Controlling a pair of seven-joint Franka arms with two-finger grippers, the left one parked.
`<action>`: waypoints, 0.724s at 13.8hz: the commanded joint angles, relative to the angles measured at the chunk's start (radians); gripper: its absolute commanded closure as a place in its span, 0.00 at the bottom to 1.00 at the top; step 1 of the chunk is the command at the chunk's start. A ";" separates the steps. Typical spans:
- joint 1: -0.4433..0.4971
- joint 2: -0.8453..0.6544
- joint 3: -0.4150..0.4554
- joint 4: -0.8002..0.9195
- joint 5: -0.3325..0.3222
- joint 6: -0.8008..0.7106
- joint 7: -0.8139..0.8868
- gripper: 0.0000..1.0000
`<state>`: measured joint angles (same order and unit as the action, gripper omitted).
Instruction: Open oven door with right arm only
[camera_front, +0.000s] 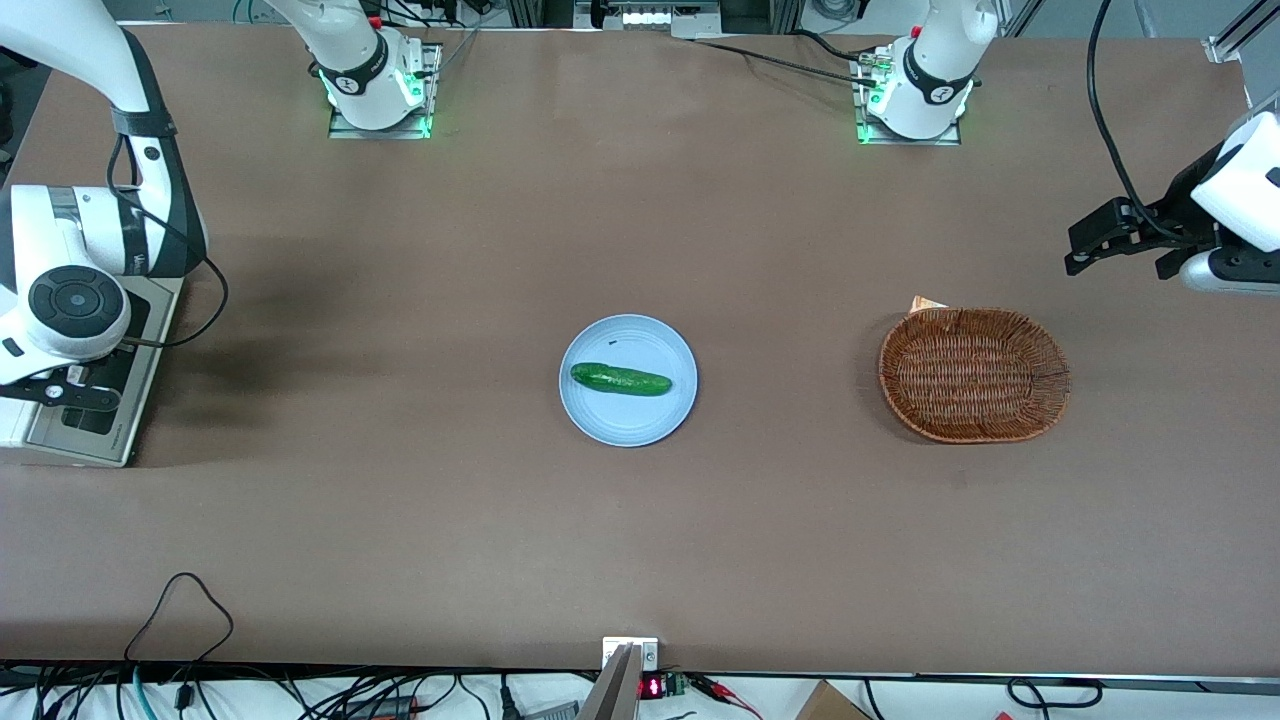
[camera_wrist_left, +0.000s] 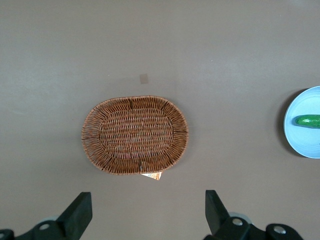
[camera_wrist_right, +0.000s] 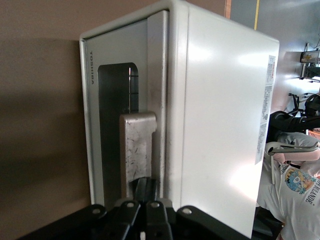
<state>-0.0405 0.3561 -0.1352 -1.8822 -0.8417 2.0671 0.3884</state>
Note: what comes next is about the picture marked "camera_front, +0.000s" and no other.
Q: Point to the green cucumber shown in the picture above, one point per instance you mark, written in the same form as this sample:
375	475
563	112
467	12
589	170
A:
620	379

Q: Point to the brown cardboard box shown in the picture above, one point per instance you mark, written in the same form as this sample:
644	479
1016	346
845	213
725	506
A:
830	703

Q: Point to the aluminium frame profile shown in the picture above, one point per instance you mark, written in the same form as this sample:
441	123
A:
1240	30

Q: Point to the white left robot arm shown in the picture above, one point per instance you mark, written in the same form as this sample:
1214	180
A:
935	60

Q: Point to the metal equipment rack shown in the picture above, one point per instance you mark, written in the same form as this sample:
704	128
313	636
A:
650	12

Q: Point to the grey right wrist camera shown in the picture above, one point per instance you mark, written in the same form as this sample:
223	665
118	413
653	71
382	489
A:
90	398

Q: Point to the black power adapter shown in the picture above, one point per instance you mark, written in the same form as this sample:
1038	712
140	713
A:
385	708

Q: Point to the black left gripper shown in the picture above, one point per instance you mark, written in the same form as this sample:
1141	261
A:
1183	207

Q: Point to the small tan paper tag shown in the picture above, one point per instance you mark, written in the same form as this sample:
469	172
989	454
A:
925	304

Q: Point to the red clip leads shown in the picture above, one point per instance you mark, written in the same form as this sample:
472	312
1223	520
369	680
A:
725	690

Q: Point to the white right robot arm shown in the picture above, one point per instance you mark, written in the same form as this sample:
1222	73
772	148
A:
70	230

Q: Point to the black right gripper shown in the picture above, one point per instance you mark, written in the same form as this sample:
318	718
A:
113	368

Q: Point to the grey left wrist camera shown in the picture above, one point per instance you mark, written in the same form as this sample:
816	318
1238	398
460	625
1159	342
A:
1230	272

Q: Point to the circuit board with red display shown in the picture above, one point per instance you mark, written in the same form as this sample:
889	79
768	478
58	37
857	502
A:
660	686

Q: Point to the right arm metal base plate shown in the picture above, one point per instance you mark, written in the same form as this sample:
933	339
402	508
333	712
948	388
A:
432	90

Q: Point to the brown wicker basket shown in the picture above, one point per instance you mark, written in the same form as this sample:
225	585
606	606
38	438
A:
975	375

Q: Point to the light blue plate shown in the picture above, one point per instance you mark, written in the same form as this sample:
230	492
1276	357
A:
625	415

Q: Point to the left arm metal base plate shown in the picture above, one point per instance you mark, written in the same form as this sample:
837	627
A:
905	141

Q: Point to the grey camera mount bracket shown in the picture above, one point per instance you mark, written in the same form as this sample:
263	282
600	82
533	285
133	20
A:
622	680

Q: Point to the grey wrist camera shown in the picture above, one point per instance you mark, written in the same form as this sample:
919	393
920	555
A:
1230	272
90	398

